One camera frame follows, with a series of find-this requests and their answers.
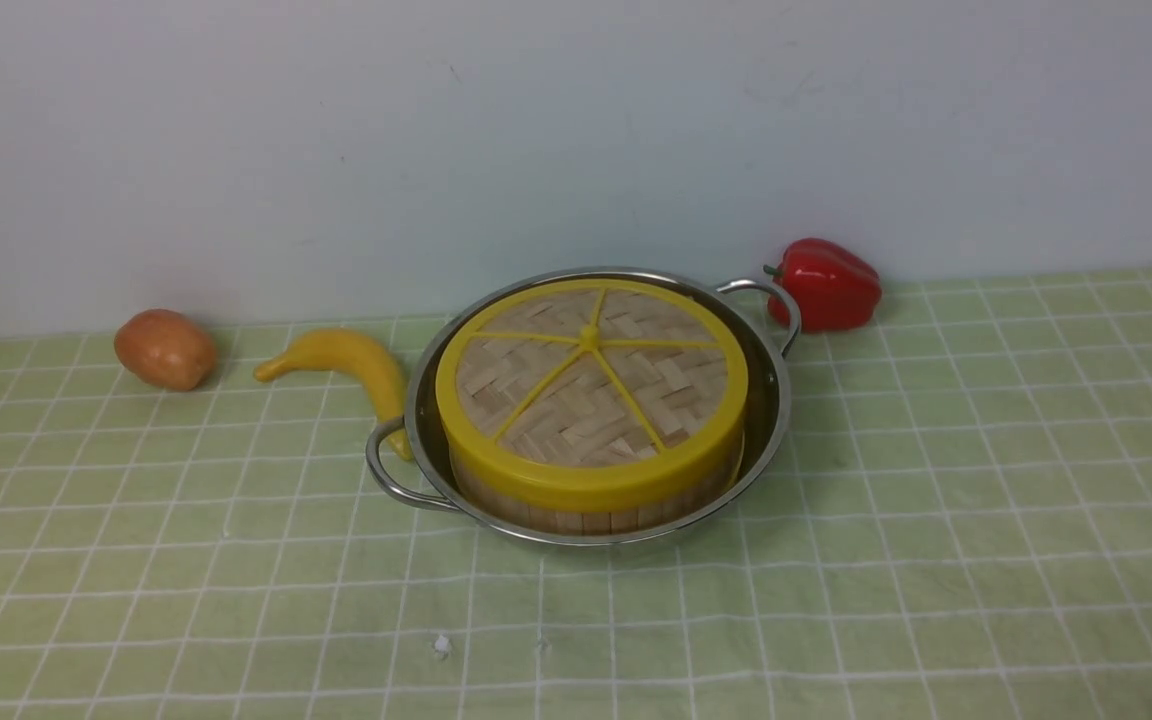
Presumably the yellow banana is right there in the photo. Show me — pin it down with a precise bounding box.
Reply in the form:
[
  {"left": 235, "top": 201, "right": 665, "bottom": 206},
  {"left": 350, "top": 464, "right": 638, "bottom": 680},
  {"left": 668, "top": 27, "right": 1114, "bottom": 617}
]
[{"left": 253, "top": 327, "right": 407, "bottom": 423}]

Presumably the bamboo steamer lid yellow frame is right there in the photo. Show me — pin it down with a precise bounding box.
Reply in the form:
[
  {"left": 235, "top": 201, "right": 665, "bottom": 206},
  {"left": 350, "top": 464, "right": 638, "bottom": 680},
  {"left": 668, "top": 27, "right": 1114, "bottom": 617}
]
[{"left": 434, "top": 278, "right": 750, "bottom": 514}]

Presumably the stainless steel pot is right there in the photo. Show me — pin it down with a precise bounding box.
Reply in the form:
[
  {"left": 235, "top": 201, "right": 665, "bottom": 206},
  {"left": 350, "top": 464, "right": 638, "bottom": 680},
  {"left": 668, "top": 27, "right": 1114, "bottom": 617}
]
[{"left": 365, "top": 266, "right": 794, "bottom": 548}]

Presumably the red bell pepper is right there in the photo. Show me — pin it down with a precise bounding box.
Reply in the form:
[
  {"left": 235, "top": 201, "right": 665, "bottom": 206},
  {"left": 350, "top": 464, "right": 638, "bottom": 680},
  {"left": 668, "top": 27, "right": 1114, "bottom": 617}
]
[{"left": 763, "top": 238, "right": 882, "bottom": 334}]

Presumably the bamboo steamer basket yellow rim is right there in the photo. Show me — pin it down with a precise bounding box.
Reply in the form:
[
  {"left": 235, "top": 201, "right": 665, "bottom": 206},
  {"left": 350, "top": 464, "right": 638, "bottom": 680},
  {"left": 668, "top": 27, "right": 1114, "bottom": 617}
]
[{"left": 450, "top": 439, "right": 744, "bottom": 538}]

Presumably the green checkered tablecloth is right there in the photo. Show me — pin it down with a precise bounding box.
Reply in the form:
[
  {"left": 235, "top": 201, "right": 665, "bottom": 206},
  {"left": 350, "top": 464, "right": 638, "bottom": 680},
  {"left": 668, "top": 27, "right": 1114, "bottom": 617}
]
[{"left": 0, "top": 270, "right": 1152, "bottom": 719}]

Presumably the brown potato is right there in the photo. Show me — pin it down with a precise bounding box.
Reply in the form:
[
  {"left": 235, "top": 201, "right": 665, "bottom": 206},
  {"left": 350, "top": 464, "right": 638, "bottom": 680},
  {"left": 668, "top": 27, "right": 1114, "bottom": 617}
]
[{"left": 113, "top": 306, "right": 218, "bottom": 392}]

